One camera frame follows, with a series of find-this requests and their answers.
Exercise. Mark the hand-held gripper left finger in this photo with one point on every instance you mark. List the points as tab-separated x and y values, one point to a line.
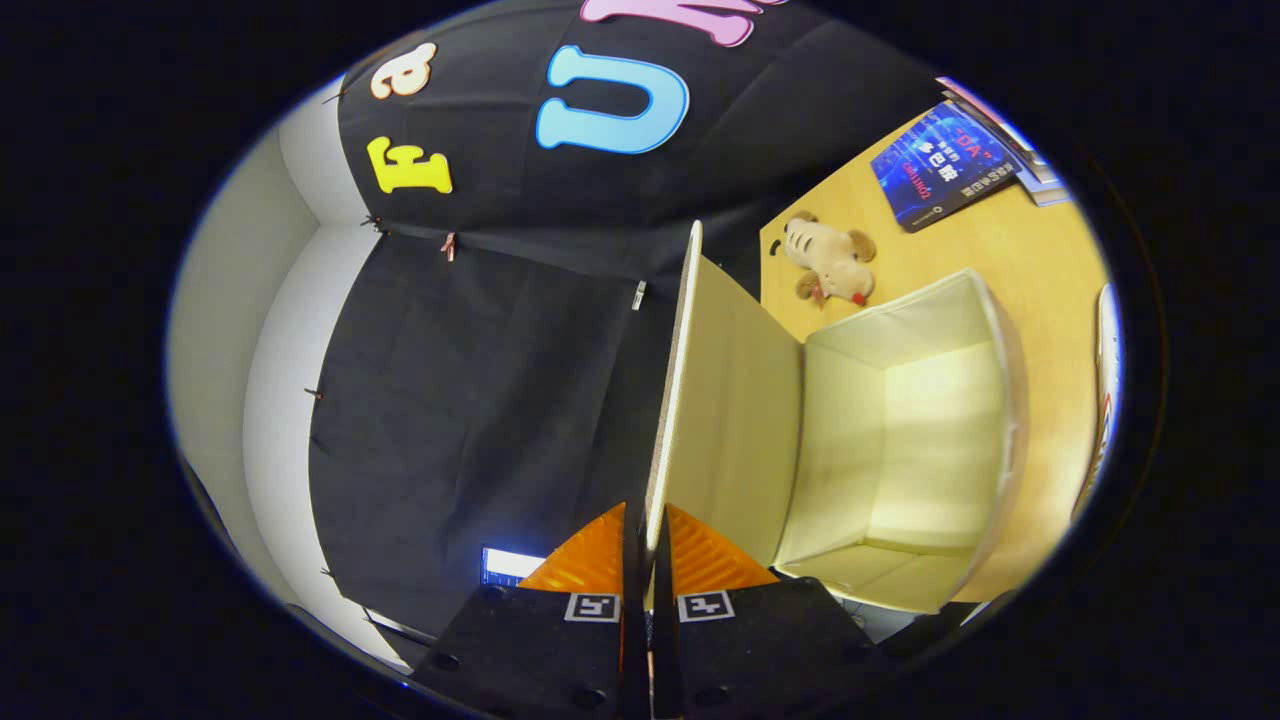
540	650

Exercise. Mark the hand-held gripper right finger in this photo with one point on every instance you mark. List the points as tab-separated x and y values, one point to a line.
760	640

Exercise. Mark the beige fabric storage box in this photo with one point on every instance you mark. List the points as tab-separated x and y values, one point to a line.
900	450

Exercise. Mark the white canvas shoe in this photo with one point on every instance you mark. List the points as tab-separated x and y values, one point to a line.
1105	380

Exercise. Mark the bright computer screen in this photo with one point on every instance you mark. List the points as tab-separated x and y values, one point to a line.
510	565

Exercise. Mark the black backdrop cloth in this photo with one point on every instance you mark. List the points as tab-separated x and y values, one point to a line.
480	400

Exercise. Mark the white clip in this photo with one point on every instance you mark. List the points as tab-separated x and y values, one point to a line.
640	295

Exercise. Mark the beige plush dog toy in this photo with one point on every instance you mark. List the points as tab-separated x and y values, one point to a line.
830	262

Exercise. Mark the orange clip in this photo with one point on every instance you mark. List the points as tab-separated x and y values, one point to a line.
450	246

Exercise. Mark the dark blue book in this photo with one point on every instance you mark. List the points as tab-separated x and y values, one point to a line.
945	165

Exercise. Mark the pink cover book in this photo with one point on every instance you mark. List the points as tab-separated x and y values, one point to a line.
985	105

